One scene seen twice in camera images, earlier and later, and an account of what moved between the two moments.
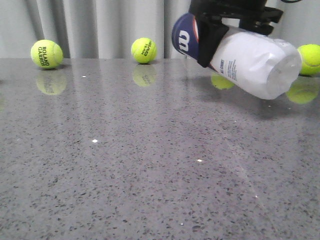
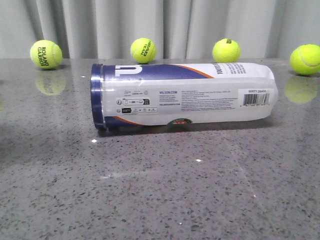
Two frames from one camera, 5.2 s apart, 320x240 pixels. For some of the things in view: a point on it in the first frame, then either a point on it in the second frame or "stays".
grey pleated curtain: x=107 y=29 stays
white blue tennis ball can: x=261 y=64 to x=170 y=94
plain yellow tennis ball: x=310 y=54 stays
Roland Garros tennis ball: x=47 y=54 stays
